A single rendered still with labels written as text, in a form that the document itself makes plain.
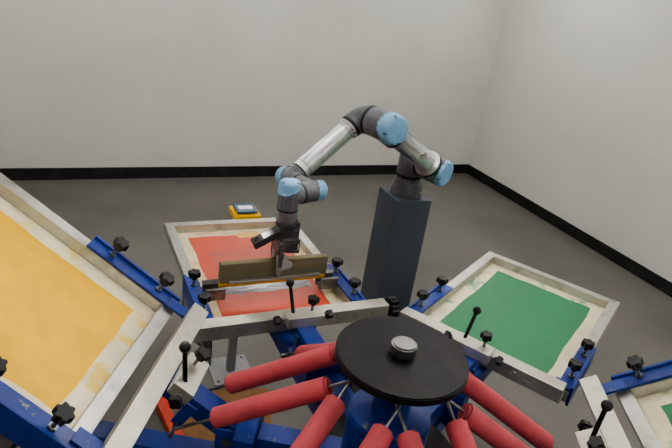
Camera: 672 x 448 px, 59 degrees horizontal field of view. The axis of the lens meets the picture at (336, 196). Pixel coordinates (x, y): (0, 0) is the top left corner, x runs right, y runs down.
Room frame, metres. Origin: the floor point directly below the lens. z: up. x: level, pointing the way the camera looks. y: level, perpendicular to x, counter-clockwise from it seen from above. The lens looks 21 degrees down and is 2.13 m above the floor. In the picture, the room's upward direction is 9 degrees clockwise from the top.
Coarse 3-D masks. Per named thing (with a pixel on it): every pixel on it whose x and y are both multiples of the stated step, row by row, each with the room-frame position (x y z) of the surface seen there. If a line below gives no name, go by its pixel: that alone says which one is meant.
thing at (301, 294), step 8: (240, 240) 2.32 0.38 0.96; (248, 240) 2.34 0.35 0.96; (312, 280) 2.07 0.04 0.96; (296, 288) 1.99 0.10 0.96; (304, 288) 2.00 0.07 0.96; (312, 288) 2.01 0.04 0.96; (272, 296) 1.91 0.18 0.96; (280, 296) 1.92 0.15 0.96; (288, 296) 1.93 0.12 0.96; (296, 296) 1.94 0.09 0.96; (304, 296) 1.94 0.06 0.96; (320, 296) 1.96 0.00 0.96; (280, 304) 1.86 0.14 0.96; (288, 304) 1.87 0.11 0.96; (296, 304) 1.88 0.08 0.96; (304, 304) 1.89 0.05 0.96; (320, 304) 1.91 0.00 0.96
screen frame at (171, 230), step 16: (176, 224) 2.31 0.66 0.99; (192, 224) 2.34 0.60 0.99; (208, 224) 2.36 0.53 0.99; (224, 224) 2.40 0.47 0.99; (240, 224) 2.43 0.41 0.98; (256, 224) 2.46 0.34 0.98; (272, 224) 2.50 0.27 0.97; (176, 240) 2.17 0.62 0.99; (304, 240) 2.35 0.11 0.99; (176, 256) 2.05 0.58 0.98; (336, 288) 2.01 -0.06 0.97
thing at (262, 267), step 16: (288, 256) 1.94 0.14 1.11; (304, 256) 1.96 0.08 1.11; (320, 256) 1.98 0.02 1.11; (224, 272) 1.81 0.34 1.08; (240, 272) 1.84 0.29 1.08; (256, 272) 1.87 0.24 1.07; (272, 272) 1.90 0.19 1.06; (288, 272) 1.92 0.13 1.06; (304, 272) 1.95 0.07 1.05; (320, 272) 1.98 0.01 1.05
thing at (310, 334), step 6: (294, 330) 1.62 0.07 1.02; (300, 330) 1.60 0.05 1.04; (306, 330) 1.60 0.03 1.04; (312, 330) 1.61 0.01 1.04; (300, 336) 1.58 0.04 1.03; (306, 336) 1.57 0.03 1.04; (312, 336) 1.57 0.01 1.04; (318, 336) 1.58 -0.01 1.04; (300, 342) 1.57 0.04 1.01; (306, 342) 1.54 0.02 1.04; (312, 342) 1.54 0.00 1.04; (318, 342) 1.55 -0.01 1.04; (324, 342) 1.55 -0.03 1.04
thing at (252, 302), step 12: (192, 240) 2.26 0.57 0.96; (204, 240) 2.27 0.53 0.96; (216, 240) 2.29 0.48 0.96; (228, 240) 2.31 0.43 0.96; (204, 252) 2.17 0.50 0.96; (204, 264) 2.07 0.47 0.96; (216, 276) 1.99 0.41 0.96; (228, 300) 1.84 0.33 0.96; (240, 300) 1.85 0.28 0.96; (252, 300) 1.86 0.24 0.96; (264, 300) 1.88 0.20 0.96; (228, 312) 1.76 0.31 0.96; (240, 312) 1.78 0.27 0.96; (252, 312) 1.79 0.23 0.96
